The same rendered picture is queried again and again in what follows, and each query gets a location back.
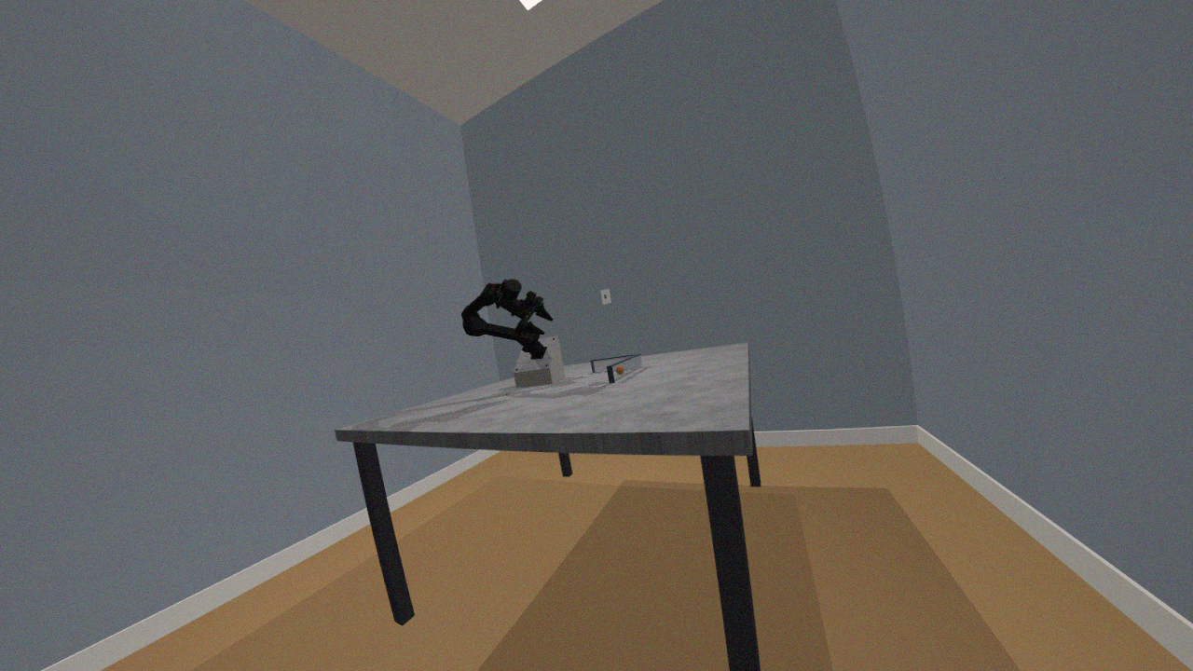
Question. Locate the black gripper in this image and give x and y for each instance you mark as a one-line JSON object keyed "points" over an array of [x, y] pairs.
{"points": [[525, 326]]}

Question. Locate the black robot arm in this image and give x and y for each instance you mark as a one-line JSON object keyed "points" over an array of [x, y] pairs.
{"points": [[504, 295]]}

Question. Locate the clear blue-grey l-shaped low wall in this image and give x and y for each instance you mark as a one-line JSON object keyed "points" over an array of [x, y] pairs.
{"points": [[609, 367]]}

